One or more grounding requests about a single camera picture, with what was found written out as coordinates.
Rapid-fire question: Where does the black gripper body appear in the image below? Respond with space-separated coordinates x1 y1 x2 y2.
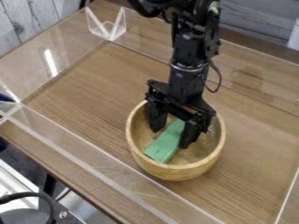
145 62 217 132

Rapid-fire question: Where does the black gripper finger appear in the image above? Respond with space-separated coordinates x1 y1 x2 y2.
179 119 205 149
147 101 167 133

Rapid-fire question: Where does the green rectangular block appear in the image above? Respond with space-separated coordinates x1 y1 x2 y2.
145 119 185 164

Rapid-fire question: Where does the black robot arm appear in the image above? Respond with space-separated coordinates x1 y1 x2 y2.
127 0 222 149

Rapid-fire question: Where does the brown wooden bowl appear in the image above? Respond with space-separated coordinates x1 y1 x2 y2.
126 101 227 181

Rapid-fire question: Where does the black table leg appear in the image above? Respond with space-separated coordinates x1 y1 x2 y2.
43 174 58 196

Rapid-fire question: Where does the clear acrylic enclosure wall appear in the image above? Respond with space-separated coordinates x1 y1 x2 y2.
0 2 299 224

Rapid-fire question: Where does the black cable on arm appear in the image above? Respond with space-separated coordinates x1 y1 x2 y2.
201 58 223 95

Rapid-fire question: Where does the black cable bottom left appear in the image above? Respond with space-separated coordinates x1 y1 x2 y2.
0 190 56 224

